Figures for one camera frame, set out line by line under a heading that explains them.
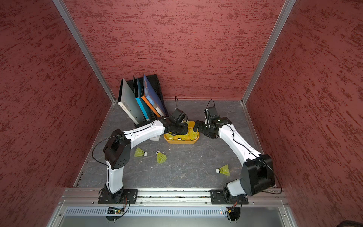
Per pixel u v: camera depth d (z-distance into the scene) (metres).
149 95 0.83
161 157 0.88
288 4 0.70
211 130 0.59
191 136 0.92
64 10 0.72
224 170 0.81
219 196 0.74
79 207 0.71
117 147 0.52
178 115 0.71
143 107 0.87
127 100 0.92
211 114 0.66
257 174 0.42
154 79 1.01
